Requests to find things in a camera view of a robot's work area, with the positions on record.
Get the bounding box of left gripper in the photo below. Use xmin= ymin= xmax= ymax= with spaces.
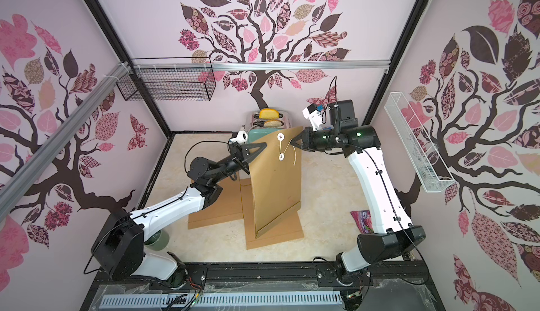
xmin=209 ymin=141 xmax=265 ymax=184

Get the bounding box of brown file bag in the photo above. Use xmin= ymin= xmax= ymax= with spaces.
xmin=249 ymin=127 xmax=303 ymax=236
xmin=188 ymin=178 xmax=243 ymax=229
xmin=240 ymin=179 xmax=304 ymax=250

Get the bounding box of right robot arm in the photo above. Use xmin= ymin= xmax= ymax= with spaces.
xmin=291 ymin=100 xmax=426 ymax=284

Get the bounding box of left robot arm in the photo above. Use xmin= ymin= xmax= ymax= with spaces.
xmin=91 ymin=142 xmax=267 ymax=286

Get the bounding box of colourful patterned bag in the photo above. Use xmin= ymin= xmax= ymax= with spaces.
xmin=350 ymin=210 xmax=374 ymax=234

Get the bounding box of mint green toaster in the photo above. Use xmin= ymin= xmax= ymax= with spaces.
xmin=243 ymin=110 xmax=292 ymax=143

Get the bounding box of yellow bread slice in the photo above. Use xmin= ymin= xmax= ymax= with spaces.
xmin=258 ymin=108 xmax=280 ymax=120

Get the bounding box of green cup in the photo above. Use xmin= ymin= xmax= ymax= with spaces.
xmin=144 ymin=229 xmax=170 ymax=251

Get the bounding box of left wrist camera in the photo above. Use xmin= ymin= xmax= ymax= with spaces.
xmin=229 ymin=130 xmax=248 ymax=145

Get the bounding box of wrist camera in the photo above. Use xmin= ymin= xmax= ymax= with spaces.
xmin=302 ymin=104 xmax=326 ymax=132
xmin=229 ymin=130 xmax=248 ymax=145

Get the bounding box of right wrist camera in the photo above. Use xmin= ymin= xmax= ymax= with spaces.
xmin=302 ymin=104 xmax=326 ymax=132

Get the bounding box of black wire basket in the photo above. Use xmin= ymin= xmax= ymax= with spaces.
xmin=116 ymin=56 xmax=217 ymax=101

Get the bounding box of white wire basket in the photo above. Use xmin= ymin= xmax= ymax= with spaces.
xmin=384 ymin=91 xmax=456 ymax=193

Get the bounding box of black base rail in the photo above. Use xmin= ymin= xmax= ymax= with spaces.
xmin=81 ymin=258 xmax=444 ymax=310

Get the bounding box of white slotted cable duct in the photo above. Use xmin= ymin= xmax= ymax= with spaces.
xmin=98 ymin=291 xmax=343 ymax=310

